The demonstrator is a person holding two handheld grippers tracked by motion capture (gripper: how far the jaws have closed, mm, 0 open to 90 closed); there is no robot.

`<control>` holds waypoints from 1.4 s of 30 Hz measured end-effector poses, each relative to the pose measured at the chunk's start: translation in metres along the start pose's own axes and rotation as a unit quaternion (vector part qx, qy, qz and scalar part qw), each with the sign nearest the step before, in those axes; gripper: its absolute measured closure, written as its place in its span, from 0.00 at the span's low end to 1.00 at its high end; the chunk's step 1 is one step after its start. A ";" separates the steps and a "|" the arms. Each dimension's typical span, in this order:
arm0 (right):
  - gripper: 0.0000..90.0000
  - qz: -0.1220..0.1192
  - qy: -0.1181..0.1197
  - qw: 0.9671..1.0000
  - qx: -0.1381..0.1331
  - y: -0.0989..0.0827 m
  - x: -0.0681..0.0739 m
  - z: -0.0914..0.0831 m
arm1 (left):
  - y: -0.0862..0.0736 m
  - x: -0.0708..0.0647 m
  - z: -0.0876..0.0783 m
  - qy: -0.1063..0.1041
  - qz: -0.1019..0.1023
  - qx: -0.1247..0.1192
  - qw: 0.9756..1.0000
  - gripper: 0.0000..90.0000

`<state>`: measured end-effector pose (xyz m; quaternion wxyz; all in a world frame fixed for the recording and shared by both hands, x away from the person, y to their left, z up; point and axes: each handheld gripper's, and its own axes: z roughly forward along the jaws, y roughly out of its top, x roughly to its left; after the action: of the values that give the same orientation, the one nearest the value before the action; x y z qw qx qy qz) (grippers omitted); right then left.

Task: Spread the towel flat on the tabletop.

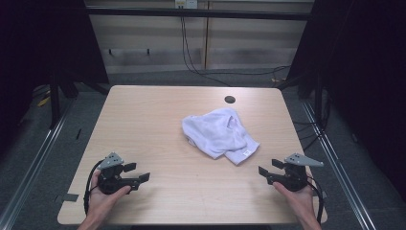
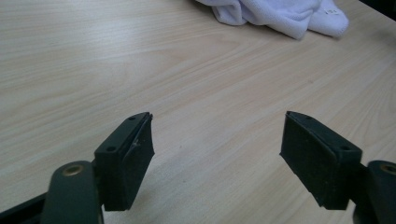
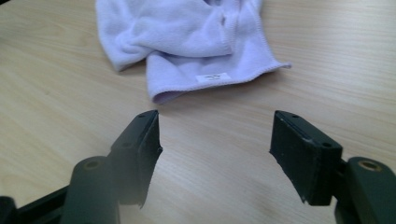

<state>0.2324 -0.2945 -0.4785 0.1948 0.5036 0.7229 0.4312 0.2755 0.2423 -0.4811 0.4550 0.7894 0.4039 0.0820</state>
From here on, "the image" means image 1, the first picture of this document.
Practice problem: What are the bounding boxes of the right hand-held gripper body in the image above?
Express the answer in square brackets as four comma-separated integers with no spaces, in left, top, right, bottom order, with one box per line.
[266,152,325,193]

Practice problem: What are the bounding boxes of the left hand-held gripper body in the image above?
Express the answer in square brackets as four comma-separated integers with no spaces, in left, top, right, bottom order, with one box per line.
[96,151,142,196]

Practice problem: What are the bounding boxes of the white patterned cloth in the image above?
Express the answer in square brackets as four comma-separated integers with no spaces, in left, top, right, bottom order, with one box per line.
[181,107,260,166]

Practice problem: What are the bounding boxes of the person's left hand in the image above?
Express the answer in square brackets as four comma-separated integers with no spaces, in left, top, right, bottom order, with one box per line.
[85,171,132,224]

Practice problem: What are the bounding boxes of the person's right hand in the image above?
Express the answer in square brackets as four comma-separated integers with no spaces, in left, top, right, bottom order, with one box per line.
[272,181,315,222]

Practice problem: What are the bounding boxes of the black metal stand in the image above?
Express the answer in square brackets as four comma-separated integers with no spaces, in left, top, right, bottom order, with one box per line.
[47,71,111,130]
[277,71,324,124]

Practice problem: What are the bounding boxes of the yellow floor item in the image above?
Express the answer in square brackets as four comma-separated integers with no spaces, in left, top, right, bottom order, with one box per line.
[36,95,52,107]

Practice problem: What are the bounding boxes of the black curtain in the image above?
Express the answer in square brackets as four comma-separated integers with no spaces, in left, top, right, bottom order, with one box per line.
[286,0,406,193]
[0,0,110,154]

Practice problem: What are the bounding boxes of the black horizontal bar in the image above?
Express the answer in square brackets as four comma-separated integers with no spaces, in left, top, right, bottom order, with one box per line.
[85,7,315,22]

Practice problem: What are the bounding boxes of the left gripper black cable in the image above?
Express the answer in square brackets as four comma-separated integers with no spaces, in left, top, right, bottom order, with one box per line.
[82,158,105,216]

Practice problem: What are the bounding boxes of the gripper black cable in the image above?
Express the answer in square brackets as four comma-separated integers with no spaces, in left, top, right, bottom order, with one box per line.
[82,158,105,216]
[305,174,326,224]

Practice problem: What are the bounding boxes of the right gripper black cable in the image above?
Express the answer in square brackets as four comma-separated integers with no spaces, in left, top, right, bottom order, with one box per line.
[305,174,326,224]

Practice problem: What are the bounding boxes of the black floor cables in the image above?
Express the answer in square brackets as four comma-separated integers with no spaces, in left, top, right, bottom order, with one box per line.
[292,89,333,151]

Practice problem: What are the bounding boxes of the aluminium floor rail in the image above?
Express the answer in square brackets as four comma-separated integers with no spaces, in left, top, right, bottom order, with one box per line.
[0,100,76,230]
[301,100,378,230]

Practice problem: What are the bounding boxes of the black hanging wall cable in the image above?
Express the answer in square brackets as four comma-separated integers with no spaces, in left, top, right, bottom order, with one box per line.
[180,15,292,87]

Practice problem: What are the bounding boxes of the white wall outlet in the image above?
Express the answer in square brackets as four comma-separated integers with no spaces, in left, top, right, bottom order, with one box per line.
[174,0,199,10]

